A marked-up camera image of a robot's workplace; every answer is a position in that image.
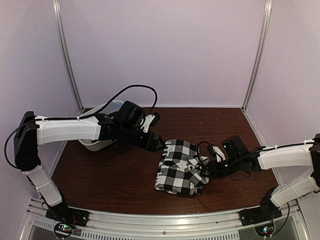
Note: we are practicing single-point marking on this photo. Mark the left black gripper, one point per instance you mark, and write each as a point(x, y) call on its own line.
point(151, 146)

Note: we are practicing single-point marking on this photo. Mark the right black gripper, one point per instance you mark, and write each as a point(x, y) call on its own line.
point(213, 171)

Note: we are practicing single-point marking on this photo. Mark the black white plaid shirt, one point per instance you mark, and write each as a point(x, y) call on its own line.
point(179, 168)

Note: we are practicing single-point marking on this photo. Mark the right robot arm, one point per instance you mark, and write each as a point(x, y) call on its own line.
point(236, 157)

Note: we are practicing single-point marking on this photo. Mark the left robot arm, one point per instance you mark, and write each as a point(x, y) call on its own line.
point(130, 124)

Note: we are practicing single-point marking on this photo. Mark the white plastic bin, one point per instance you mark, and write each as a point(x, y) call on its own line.
point(100, 141)

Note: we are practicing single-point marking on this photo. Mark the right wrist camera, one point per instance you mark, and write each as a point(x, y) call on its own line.
point(216, 152)

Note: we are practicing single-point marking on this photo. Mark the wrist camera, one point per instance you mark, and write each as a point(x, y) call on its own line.
point(216, 152)
point(149, 121)

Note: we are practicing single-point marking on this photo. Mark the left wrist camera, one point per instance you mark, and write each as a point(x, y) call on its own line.
point(149, 121)

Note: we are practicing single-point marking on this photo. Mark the aluminium front rail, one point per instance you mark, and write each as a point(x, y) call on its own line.
point(221, 225)

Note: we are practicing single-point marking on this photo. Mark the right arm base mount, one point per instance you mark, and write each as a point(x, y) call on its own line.
point(260, 214)

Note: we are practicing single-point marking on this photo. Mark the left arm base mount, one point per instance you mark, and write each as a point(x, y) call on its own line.
point(71, 216)

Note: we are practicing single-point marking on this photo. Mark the right aluminium post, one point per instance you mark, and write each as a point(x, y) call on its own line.
point(264, 30)

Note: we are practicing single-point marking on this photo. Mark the aluminium post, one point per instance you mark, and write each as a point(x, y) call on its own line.
point(264, 30)
point(65, 54)

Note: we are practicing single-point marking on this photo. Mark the left aluminium post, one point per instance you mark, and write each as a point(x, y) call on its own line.
point(65, 54)

